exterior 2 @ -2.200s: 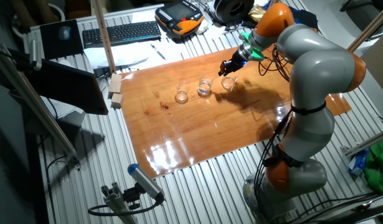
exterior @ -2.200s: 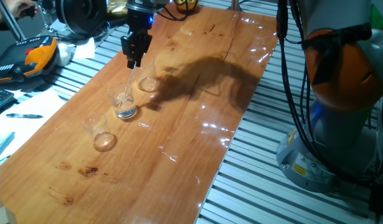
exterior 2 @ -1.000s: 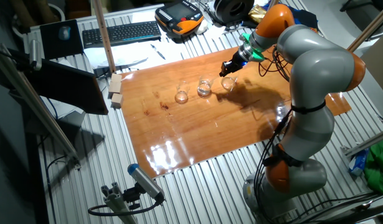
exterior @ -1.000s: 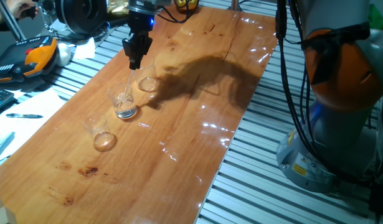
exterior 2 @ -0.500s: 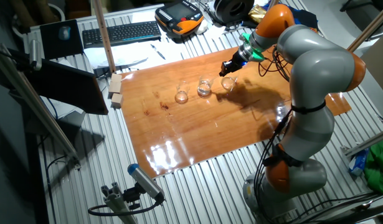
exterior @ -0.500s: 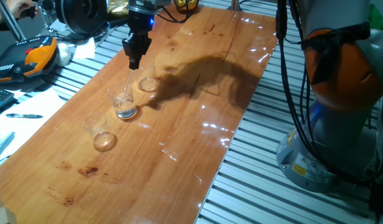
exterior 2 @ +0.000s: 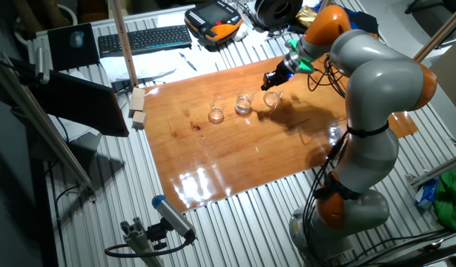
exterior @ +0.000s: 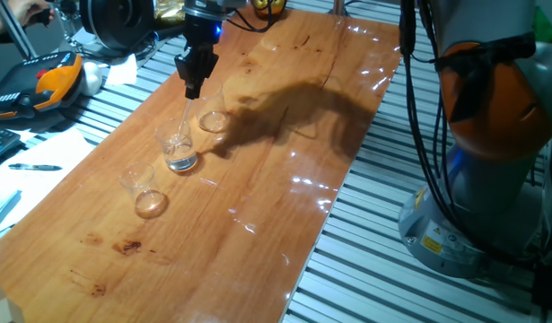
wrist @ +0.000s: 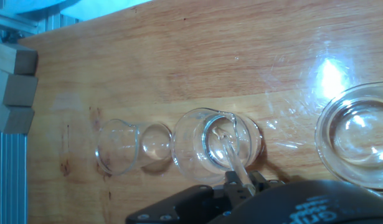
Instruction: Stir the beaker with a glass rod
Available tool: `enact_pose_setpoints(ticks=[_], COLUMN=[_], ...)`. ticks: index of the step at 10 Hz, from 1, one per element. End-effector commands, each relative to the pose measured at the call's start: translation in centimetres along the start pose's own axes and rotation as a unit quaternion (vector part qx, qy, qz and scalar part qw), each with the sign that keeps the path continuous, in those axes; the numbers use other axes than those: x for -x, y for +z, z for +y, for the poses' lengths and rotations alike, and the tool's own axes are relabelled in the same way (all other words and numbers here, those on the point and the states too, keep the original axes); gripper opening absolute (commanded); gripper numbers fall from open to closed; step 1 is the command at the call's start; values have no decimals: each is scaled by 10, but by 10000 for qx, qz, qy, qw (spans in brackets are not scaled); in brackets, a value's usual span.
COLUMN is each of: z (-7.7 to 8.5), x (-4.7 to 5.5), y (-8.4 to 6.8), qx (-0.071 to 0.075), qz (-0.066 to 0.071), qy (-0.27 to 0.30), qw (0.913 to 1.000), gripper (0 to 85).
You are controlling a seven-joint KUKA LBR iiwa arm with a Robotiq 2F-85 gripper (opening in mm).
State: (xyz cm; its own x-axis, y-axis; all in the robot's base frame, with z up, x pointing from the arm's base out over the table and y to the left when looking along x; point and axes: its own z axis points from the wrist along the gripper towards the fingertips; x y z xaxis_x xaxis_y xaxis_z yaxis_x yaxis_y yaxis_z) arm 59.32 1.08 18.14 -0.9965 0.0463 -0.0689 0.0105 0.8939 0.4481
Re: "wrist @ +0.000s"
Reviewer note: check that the medium glass beaker with water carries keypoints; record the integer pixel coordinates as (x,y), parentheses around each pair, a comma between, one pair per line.
(188,146)

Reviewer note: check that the small empty glass beaker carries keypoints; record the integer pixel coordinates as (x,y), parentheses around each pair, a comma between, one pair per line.
(119,146)

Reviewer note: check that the glossy wooden board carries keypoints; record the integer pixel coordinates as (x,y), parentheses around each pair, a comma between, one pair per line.
(178,62)

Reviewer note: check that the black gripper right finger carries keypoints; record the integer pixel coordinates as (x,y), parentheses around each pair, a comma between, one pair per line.
(262,185)

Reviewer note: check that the clear glass stirring rod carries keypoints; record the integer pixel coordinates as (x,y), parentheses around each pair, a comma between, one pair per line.
(234,158)

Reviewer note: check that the slim wooden pole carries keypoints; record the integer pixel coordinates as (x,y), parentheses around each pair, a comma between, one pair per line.
(13,22)

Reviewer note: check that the large white paper sheet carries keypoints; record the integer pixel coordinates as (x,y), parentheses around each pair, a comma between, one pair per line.
(101,9)

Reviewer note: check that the light wooden block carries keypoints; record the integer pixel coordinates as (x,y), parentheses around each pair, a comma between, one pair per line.
(13,119)
(13,90)
(15,59)

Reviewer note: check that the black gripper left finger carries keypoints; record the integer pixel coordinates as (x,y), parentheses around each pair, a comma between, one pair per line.
(236,189)

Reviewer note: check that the large glass beaker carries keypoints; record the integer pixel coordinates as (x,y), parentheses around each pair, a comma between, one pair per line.
(359,137)

